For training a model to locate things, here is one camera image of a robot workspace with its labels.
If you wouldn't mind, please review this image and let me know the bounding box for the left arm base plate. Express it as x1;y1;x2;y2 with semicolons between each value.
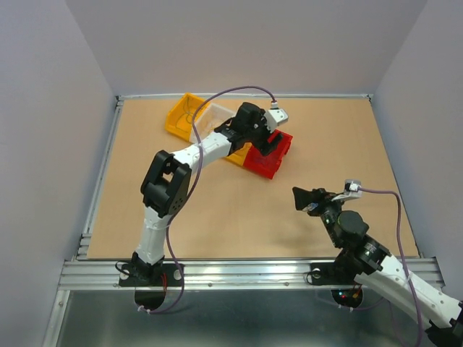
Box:
114;261;185;314

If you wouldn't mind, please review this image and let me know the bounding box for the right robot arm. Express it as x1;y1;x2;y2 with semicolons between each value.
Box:
292;179;462;346

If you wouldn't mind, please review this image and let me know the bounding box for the red bin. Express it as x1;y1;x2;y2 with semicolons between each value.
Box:
243;130;293;179

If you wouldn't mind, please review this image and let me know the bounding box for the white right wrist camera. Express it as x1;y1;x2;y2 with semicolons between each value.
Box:
331;179;362;202

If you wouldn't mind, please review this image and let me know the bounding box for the far yellow bin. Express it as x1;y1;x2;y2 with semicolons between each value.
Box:
164;93;204;142

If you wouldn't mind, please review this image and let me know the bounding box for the purple camera cable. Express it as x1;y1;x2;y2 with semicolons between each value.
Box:
361;188;425;347
136;85;278;314

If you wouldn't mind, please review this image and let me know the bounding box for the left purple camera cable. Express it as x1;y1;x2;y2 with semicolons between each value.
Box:
136;85;278;314

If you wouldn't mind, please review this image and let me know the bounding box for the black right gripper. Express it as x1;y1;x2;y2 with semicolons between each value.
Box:
292;185;347;248

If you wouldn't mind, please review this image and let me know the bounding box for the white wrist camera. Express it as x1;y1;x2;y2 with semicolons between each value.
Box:
264;101;289;133
331;179;362;202

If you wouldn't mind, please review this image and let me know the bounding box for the near yellow bin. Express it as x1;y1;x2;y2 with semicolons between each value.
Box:
225;142;252;166

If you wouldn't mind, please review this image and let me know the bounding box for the yellow bin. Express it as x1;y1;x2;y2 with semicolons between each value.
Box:
164;93;204;142
225;142;252;166

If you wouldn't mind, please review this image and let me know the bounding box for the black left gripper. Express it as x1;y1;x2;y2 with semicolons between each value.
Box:
245;109;283;157

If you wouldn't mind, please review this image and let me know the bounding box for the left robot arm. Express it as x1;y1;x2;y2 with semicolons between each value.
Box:
132;102;289;285

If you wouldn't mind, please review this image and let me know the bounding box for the aluminium table frame rail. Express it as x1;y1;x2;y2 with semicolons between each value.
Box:
56;98;441;346

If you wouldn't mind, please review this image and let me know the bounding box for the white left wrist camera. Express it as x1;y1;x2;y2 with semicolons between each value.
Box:
264;101;289;133

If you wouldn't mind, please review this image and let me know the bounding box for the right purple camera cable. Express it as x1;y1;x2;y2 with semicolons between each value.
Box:
361;188;425;347

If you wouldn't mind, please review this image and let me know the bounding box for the white bin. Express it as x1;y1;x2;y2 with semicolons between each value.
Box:
195;103;236;140

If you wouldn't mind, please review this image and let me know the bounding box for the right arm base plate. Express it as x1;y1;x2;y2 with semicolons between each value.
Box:
303;261;383;312

